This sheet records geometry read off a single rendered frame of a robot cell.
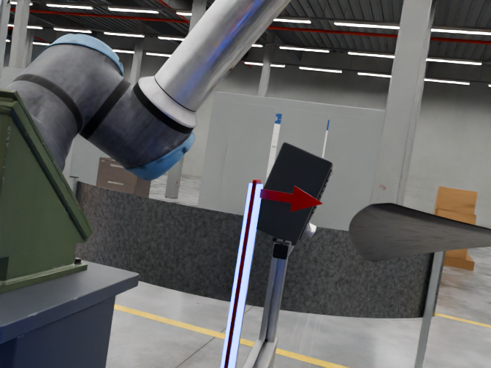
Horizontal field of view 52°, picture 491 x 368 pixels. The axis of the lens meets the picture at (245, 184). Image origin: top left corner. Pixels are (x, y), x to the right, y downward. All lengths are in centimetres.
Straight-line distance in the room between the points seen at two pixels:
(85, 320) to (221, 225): 160
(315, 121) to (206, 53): 592
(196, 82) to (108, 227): 188
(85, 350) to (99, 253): 190
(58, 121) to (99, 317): 29
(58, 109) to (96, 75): 9
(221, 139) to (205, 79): 622
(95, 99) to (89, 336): 35
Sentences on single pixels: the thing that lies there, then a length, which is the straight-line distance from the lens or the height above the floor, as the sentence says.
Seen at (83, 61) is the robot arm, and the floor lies 132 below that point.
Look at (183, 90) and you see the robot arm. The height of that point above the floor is 130.
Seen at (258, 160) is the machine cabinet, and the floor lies 120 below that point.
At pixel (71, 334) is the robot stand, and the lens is 74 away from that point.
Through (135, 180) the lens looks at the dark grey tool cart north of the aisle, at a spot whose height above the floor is 66.
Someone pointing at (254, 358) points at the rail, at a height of 86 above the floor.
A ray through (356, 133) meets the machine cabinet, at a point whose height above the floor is 173.
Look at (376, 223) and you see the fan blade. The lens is 43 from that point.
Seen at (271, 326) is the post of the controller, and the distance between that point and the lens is 103.
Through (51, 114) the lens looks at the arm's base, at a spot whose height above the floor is 123.
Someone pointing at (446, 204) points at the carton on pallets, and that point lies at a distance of 860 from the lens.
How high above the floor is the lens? 121
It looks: 3 degrees down
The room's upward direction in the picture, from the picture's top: 9 degrees clockwise
